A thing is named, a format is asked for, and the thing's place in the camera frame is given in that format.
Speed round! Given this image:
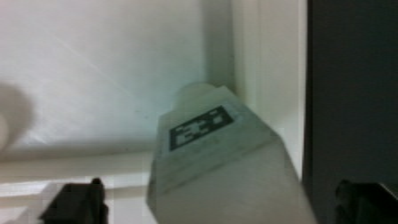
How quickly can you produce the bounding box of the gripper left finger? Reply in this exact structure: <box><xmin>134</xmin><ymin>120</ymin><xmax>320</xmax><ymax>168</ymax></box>
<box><xmin>40</xmin><ymin>178</ymin><xmax>109</xmax><ymax>224</ymax></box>

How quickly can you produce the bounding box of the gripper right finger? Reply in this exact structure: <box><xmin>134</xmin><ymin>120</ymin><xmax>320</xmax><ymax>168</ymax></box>
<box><xmin>335</xmin><ymin>180</ymin><xmax>398</xmax><ymax>224</ymax></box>

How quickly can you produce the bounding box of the white leg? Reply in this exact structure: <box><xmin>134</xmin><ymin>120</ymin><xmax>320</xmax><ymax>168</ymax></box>
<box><xmin>146</xmin><ymin>83</ymin><xmax>317</xmax><ymax>224</ymax></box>

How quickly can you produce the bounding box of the white square tabletop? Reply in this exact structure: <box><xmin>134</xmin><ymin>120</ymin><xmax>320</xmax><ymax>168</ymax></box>
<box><xmin>0</xmin><ymin>0</ymin><xmax>308</xmax><ymax>224</ymax></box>

